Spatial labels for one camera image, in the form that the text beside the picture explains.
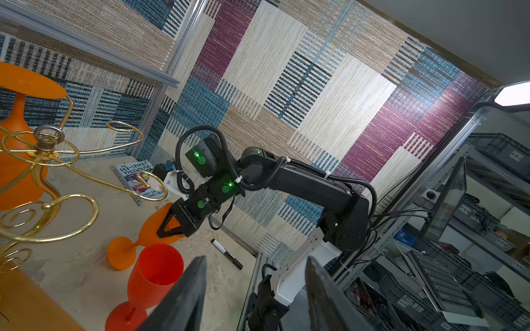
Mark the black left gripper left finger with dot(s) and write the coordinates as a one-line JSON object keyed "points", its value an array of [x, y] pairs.
{"points": [[182, 307]]}

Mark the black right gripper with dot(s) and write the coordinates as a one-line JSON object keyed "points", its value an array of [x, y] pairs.
{"points": [[184, 218]]}

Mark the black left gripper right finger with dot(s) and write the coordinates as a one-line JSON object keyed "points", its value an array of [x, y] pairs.
{"points": [[329, 309]]}

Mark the red plastic wine glass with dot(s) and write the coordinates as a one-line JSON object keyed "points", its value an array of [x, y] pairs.
{"points": [[156, 271]]}

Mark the orange front wine glass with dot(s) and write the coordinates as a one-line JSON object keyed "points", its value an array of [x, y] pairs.
{"points": [[121, 252]]}

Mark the orange wine glass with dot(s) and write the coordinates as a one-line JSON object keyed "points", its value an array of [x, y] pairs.
{"points": [[23, 83], [121, 252]]}

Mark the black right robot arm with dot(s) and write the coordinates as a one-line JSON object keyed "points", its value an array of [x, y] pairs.
{"points": [[348, 204]]}

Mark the orange back wine glass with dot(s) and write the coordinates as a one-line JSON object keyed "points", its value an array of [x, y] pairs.
{"points": [[23, 83]]}

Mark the colourful story book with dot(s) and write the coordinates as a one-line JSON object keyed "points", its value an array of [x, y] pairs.
{"points": [[127, 174]]}

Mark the black marker pen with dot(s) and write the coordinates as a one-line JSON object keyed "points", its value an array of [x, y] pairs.
{"points": [[227, 254]]}

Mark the black keyboard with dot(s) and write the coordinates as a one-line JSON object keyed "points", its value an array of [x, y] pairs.
{"points": [[443, 291]]}

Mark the grey metal storage shelving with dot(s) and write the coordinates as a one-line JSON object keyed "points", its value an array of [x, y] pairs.
{"points": [[468, 208]]}

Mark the gold wire glass rack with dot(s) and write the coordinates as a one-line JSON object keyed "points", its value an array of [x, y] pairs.
{"points": [[51, 150]]}

